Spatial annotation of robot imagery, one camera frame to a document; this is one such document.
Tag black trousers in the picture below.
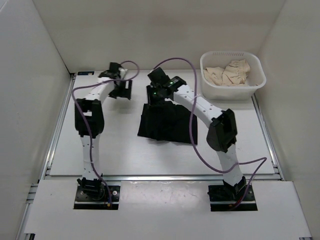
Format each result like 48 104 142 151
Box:
137 101 198 144

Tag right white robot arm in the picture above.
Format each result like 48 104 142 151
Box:
147 67 246 200

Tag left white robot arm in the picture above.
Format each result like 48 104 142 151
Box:
71 62 132 201

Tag beige trousers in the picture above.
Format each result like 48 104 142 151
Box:
203 59 251 87

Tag white plastic basket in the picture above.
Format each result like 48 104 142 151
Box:
200 51 267 101

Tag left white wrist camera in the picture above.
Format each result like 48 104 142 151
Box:
119 68 128 76

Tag aluminium frame rail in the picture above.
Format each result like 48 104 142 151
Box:
44 174 282 182

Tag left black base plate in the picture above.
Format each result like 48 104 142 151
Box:
73 185 121 210

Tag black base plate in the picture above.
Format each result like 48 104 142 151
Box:
73 185 121 210
207 185 258 212

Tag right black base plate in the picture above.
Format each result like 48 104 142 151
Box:
207 185 258 212

